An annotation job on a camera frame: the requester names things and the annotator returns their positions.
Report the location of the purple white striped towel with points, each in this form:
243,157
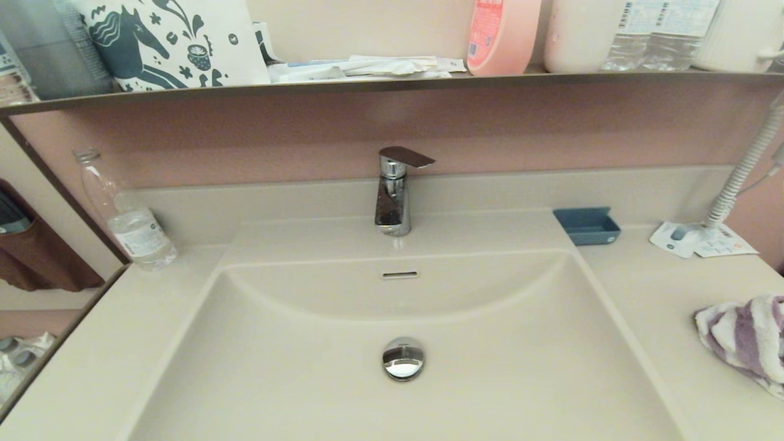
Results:
747,337

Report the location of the chrome faucet body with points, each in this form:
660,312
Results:
392,204

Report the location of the beige wash basin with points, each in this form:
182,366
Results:
294,380

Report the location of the brown shelf ledge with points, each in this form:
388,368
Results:
392,86

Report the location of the chrome drain stopper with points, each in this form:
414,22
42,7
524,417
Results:
403,359

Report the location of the long white sachet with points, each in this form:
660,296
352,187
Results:
395,65

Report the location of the small white sachet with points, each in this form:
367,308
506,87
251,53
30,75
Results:
453,65

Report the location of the flat white packet blue stripe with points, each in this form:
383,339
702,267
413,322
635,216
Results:
306,72

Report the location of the blue soap dish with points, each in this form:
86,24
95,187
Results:
587,228

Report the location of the pink plastic bottle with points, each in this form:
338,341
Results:
503,37

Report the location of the white bag blue horse print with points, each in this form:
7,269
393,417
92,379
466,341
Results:
242,58

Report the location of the clear plastic water bottle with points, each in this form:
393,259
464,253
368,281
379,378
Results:
138,233
675,41
626,41

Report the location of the white cream container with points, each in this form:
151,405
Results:
579,37

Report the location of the white paper leaflets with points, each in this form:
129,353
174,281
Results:
674,239

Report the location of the white printed leaflet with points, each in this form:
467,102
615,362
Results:
727,245

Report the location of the dark grey item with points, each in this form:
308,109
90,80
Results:
12,217

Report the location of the white ribbed mug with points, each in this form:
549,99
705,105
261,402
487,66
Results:
735,30

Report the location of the clear wrapped bottles pack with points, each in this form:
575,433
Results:
21,367

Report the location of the clear printed packet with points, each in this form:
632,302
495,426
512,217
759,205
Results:
15,67

